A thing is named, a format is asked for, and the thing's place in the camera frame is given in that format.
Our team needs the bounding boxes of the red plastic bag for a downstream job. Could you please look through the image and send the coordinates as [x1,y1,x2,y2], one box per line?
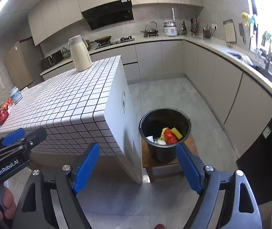
[164,129,178,145]

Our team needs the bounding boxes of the yellow sponge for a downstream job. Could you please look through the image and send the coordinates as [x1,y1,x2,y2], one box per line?
[171,127,182,139]

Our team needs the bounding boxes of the yellow cloth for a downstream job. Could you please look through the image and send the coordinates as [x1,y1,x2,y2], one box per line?
[161,127,169,139]

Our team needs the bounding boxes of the black trash bin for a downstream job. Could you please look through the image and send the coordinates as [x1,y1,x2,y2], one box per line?
[139,107,191,163]

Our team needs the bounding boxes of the left hand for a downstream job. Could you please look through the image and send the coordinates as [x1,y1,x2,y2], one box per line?
[0,186,16,221]

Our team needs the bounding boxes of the red snack packet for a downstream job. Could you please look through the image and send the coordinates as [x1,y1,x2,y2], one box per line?
[0,98,13,126]

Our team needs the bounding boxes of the white plastic jar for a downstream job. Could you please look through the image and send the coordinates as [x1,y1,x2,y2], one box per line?
[9,86,23,104]

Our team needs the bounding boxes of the refrigerator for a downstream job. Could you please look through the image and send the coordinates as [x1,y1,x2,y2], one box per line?
[4,37,44,90]

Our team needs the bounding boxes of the black microwave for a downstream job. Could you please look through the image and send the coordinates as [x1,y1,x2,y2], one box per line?
[41,50,63,70]

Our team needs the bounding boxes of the green ceramic vase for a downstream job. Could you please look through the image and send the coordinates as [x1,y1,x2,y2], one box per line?
[61,47,71,59]

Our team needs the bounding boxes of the beige thermos jug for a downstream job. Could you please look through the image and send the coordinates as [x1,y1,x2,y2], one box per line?
[68,35,92,72]

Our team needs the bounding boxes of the wooden stool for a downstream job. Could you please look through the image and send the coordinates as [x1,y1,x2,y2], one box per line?
[140,134,200,183]

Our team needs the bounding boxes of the frying pan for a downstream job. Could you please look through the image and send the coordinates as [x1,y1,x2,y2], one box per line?
[94,36,112,44]

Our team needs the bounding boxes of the black range hood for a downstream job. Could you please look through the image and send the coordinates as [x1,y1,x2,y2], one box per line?
[82,0,134,30]

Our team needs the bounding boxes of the black kettle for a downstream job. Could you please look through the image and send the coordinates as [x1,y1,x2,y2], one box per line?
[141,21,158,38]

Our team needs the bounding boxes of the white rice cooker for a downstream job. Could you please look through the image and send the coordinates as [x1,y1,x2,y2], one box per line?
[163,20,178,37]

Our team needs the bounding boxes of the cutting board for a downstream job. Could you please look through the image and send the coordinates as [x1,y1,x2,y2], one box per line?
[223,19,237,44]

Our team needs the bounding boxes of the utensil holder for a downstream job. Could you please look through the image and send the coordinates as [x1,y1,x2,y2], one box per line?
[202,27,212,39]

